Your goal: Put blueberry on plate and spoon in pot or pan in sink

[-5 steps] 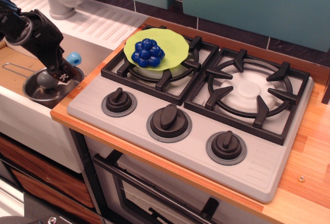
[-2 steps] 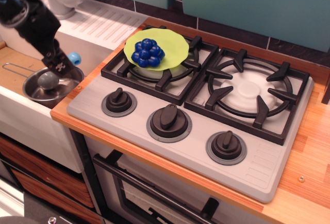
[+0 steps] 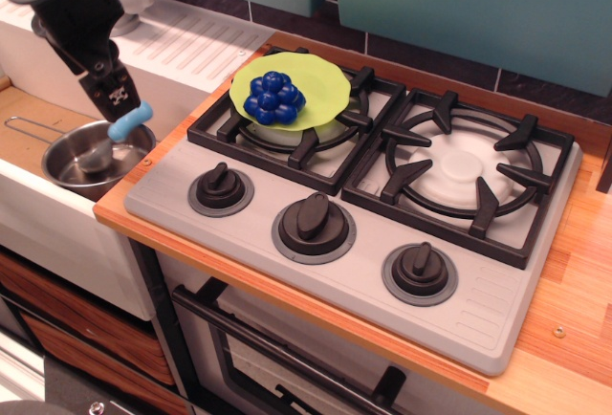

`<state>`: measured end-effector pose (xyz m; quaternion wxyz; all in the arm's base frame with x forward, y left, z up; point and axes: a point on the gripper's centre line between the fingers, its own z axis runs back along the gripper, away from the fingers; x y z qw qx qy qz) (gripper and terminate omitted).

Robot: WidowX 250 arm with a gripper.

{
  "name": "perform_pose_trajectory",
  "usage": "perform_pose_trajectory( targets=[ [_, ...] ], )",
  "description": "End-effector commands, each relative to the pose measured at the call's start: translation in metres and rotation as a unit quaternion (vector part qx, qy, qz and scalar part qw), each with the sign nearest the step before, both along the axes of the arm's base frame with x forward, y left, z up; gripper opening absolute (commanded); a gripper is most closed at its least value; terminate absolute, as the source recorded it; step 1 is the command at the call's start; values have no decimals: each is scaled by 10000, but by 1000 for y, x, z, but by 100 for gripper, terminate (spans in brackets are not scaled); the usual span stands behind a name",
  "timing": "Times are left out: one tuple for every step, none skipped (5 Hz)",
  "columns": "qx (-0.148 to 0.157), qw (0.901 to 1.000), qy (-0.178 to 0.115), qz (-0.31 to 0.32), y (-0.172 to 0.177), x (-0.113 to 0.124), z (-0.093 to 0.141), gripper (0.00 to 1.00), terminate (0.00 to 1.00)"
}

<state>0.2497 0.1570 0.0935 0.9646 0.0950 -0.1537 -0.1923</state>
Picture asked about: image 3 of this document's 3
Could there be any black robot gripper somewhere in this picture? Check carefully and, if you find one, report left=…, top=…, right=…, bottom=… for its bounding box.
left=33, top=0, right=141, bottom=122

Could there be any grey spoon with blue handle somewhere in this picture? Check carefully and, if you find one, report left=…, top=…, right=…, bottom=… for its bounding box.
left=76, top=101, right=153, bottom=174

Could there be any blue toy blueberry cluster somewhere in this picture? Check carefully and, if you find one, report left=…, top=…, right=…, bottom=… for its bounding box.
left=242, top=71, right=306, bottom=125

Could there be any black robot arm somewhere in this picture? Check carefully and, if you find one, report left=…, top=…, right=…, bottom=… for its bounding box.
left=10, top=0, right=141, bottom=122

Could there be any white toy sink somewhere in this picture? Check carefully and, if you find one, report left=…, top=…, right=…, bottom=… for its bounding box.
left=1, top=0, right=272, bottom=320

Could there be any stainless steel pot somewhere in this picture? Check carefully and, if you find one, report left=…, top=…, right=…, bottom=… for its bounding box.
left=5, top=116, right=156, bottom=202

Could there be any lime green plate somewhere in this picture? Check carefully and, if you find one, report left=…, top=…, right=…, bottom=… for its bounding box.
left=229, top=52, right=351, bottom=121

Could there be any black left stove knob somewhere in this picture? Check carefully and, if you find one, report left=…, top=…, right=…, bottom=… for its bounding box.
left=187, top=162, right=254, bottom=218

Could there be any black stove knob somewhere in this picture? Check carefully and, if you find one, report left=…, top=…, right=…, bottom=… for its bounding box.
left=187, top=162, right=254, bottom=218
left=382, top=242, right=458, bottom=307
left=272, top=192, right=357, bottom=265

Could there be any black left burner grate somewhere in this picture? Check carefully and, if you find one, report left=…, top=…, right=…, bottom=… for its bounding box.
left=187, top=47, right=406, bottom=195

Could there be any black burner grate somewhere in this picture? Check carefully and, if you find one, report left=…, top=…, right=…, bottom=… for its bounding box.
left=342, top=89, right=581, bottom=269
left=187, top=47, right=406, bottom=195

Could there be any black middle stove knob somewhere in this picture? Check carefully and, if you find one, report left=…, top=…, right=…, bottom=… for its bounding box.
left=272, top=192, right=357, bottom=265

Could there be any wooden drawer front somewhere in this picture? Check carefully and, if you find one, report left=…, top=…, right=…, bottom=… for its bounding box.
left=1, top=250, right=189, bottom=414

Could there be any oven door with window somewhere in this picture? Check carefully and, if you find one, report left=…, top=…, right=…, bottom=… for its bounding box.
left=164, top=269, right=493, bottom=414

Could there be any grey toy stovetop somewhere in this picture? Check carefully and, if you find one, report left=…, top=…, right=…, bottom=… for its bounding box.
left=124, top=47, right=582, bottom=375

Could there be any white right burner cap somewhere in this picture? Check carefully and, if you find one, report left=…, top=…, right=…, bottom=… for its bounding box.
left=409, top=134, right=514, bottom=209

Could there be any black right stove knob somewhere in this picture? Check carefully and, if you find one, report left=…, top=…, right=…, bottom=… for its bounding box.
left=382, top=242, right=458, bottom=307

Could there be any black right burner grate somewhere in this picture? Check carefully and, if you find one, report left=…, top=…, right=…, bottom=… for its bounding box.
left=342, top=89, right=581, bottom=269

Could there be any black oven door handle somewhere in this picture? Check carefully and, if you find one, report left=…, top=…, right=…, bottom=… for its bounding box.
left=171, top=285, right=405, bottom=414

